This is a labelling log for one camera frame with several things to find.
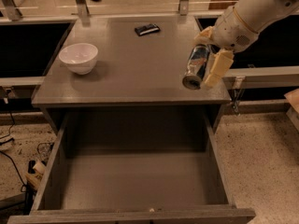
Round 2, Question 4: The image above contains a metal rail bracket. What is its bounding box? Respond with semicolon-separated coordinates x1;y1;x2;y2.
232;77;246;116

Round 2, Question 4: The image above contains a red bull can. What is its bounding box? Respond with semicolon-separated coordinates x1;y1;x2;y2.
182;44;210;90

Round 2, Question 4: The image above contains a metal post far left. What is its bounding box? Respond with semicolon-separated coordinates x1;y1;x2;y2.
1;0;22;21

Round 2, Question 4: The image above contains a black floor cable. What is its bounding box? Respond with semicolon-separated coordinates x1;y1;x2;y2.
0;87;29;193

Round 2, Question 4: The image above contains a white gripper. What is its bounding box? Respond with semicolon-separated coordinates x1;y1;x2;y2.
194;6;259;88

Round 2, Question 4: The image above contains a power strip with plugs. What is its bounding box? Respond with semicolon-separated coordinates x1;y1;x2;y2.
25;160;46;190

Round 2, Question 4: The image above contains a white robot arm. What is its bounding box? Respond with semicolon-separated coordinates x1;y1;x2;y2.
194;0;299;88

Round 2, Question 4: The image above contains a black snack packet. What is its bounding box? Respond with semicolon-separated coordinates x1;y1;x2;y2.
135;23;161;36

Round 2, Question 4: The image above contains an open grey top drawer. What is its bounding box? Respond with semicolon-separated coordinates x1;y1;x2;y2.
8;106;255;224

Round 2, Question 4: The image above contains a metal post centre left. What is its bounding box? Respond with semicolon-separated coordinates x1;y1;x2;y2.
76;0;89;17

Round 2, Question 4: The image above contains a white ceramic bowl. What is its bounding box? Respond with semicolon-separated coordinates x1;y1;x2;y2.
59;43;98;75

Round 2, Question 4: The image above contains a grey cabinet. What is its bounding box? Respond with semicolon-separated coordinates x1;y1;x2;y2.
32;15;230;130

